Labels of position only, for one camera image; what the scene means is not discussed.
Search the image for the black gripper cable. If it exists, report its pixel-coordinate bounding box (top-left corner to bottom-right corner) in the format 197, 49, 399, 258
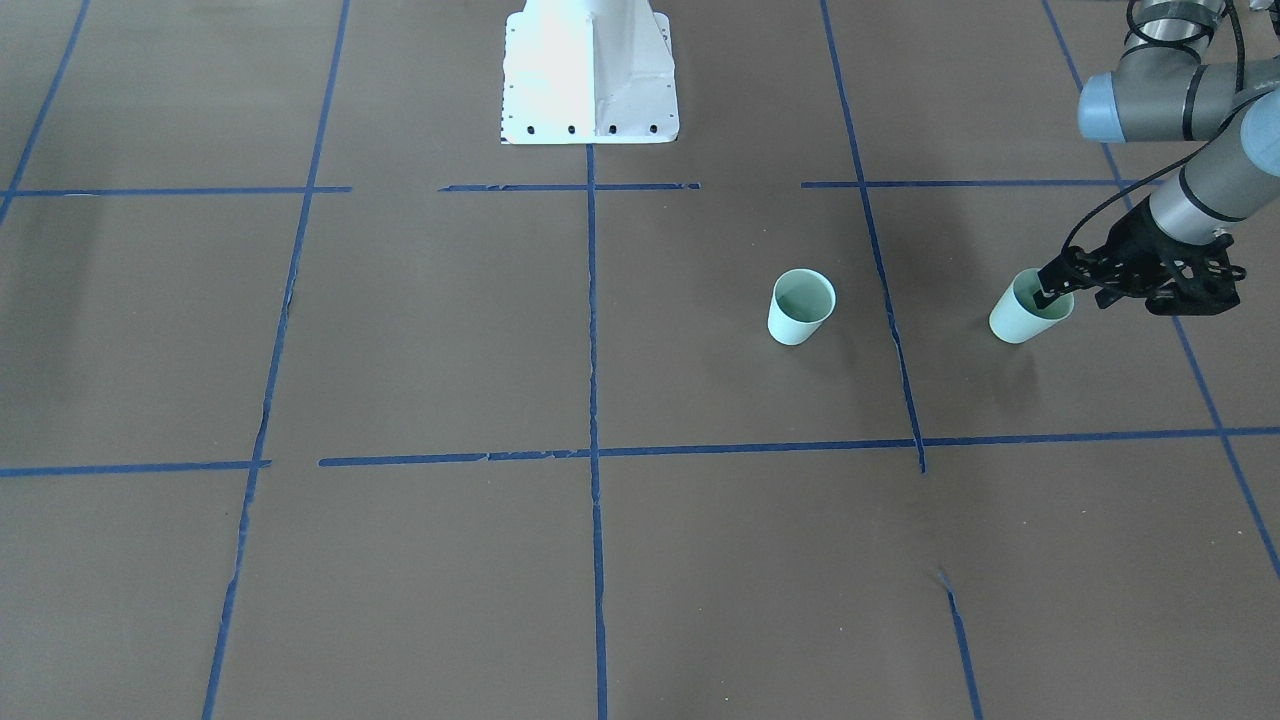
1060, 0, 1280, 256

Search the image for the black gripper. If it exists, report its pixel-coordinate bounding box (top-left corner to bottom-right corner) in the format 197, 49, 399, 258
1036, 208, 1245, 316

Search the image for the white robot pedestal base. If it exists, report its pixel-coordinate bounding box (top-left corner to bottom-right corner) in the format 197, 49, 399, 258
499, 1, 681, 145

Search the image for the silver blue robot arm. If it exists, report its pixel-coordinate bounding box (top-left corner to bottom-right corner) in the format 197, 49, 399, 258
1030, 1, 1277, 316

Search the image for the brown paper table cover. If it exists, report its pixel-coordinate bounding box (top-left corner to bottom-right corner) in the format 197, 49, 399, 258
3, 1, 1277, 719

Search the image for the light green cup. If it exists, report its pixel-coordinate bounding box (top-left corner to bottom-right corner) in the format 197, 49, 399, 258
988, 268, 1075, 345
767, 268, 837, 346

